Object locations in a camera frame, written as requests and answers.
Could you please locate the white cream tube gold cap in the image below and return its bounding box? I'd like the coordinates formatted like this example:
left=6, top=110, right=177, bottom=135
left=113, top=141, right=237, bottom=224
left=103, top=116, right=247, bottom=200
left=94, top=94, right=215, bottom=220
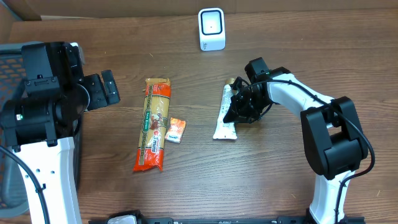
left=213, top=78, right=238, bottom=140

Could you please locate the small orange snack packet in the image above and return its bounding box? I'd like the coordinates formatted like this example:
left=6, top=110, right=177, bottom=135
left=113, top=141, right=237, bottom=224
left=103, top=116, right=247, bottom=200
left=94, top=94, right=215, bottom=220
left=165, top=118, right=186, bottom=143

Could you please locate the orange spaghetti pack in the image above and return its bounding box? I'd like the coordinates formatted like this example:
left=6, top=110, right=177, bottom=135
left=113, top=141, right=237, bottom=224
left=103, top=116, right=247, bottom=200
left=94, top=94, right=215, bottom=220
left=133, top=78, right=171, bottom=172

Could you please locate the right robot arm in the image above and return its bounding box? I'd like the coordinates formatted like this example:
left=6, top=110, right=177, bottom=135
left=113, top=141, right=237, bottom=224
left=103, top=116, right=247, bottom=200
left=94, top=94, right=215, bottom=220
left=220, top=58, right=374, bottom=223

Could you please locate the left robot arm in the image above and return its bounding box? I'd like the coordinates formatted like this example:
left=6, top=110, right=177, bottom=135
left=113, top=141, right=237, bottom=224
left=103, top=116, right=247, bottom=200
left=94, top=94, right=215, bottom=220
left=1, top=42, right=120, bottom=223

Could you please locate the grey plastic basket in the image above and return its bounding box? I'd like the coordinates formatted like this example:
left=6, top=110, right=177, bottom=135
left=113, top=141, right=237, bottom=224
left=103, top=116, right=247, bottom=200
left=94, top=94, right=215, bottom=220
left=1, top=41, right=83, bottom=218

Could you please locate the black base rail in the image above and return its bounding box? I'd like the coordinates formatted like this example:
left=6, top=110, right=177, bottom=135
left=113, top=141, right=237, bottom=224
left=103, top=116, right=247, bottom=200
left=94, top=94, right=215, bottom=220
left=88, top=216, right=366, bottom=224

